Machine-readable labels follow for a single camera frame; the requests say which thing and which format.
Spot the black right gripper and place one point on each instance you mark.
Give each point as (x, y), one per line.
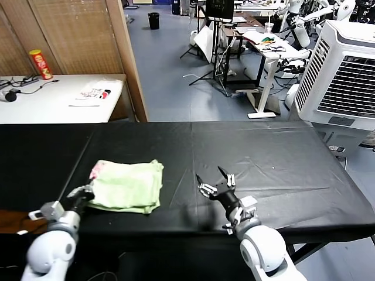
(227, 196)

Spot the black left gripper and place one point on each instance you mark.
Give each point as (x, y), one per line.
(77, 202)

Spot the light green t-shirt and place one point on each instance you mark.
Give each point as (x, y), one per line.
(126, 187)

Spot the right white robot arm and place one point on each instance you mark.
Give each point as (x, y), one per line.
(263, 248)

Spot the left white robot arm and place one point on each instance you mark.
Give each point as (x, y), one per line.
(49, 251)

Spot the white robot base unit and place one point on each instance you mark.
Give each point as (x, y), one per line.
(292, 96)

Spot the black table cover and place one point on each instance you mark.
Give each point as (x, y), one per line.
(263, 146)

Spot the white side table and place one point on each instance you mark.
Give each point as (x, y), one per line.
(52, 108)

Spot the white folded printed shirt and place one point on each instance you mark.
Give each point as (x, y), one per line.
(92, 95)

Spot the black round microphone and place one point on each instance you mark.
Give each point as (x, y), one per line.
(11, 96)

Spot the white floor power strip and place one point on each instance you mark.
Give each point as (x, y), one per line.
(337, 148)

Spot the grey power strip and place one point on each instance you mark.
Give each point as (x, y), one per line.
(29, 79)

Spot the red chips can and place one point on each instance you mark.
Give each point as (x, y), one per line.
(41, 63)

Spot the black tripod stand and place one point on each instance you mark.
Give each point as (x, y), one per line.
(216, 47)

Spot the white leaning board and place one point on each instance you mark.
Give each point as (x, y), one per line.
(205, 41)

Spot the white plastic jug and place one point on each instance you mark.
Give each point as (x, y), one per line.
(194, 37)

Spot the white desk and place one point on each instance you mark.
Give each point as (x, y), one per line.
(288, 50)

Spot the colourful cloth pile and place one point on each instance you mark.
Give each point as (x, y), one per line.
(257, 36)

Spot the white robot with black joints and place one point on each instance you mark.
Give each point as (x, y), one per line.
(301, 53)

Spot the wooden partition screen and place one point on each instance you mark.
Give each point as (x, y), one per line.
(82, 35)

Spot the dark brown desk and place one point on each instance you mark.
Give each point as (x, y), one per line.
(230, 27)

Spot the grey laptop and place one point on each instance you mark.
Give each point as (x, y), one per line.
(250, 29)

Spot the plastic cup with straw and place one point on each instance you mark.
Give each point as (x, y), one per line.
(268, 27)

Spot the white air cooler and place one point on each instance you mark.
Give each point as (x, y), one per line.
(345, 76)

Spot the white humanoid robot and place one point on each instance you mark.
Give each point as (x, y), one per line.
(347, 8)
(303, 35)

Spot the black trash bin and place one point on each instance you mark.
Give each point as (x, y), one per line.
(153, 20)

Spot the black monitor on stand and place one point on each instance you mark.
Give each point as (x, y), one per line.
(219, 7)

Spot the blue cabinet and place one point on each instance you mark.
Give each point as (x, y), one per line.
(176, 6)

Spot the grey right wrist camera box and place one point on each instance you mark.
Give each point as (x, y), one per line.
(247, 205)

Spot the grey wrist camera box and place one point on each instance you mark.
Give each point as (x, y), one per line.
(52, 210)
(247, 205)

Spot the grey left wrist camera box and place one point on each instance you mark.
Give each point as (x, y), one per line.
(52, 210)

